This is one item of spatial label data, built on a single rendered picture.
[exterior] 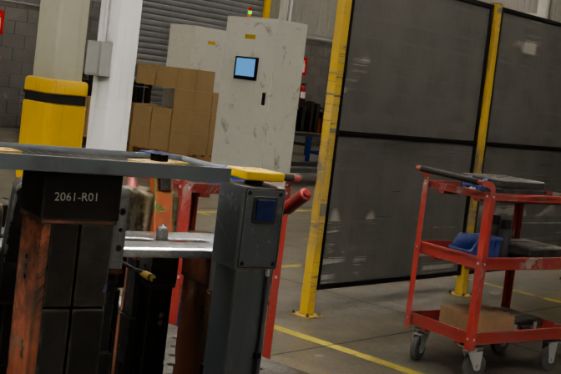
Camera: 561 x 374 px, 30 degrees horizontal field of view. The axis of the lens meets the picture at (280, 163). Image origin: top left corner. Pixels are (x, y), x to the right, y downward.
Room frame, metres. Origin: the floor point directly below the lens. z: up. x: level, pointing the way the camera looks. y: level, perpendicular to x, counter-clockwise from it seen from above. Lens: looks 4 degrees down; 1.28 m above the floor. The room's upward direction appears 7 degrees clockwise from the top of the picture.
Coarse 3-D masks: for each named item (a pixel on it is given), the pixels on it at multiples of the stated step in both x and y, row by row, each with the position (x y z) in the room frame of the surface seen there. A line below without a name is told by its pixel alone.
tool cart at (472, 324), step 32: (448, 192) 5.12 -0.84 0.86; (480, 192) 4.88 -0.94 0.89; (512, 192) 5.09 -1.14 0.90; (544, 192) 5.30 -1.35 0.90; (512, 224) 5.60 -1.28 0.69; (416, 256) 5.16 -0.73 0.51; (448, 256) 5.01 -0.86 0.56; (480, 256) 4.83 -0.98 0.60; (512, 256) 5.21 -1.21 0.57; (544, 256) 5.21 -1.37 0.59; (480, 288) 4.83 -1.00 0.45; (512, 288) 5.59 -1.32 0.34; (416, 320) 5.14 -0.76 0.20; (448, 320) 5.07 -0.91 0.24; (480, 320) 4.96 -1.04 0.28; (512, 320) 5.06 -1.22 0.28; (544, 320) 5.38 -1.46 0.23; (416, 352) 5.10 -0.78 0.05; (480, 352) 4.92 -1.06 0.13; (544, 352) 5.23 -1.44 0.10
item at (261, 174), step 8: (232, 168) 1.41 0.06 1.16; (240, 168) 1.41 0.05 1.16; (248, 168) 1.43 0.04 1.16; (256, 168) 1.45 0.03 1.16; (240, 176) 1.39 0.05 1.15; (248, 176) 1.38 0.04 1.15; (256, 176) 1.39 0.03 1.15; (264, 176) 1.39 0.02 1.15; (272, 176) 1.40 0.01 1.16; (280, 176) 1.41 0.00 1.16; (256, 184) 1.41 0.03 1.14
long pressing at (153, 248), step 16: (0, 240) 1.53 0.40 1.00; (128, 240) 1.67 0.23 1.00; (160, 240) 1.71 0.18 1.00; (192, 240) 1.77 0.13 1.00; (208, 240) 1.77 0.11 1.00; (128, 256) 1.59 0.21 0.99; (144, 256) 1.60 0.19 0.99; (160, 256) 1.62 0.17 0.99; (176, 256) 1.63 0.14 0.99; (192, 256) 1.65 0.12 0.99; (208, 256) 1.66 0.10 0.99
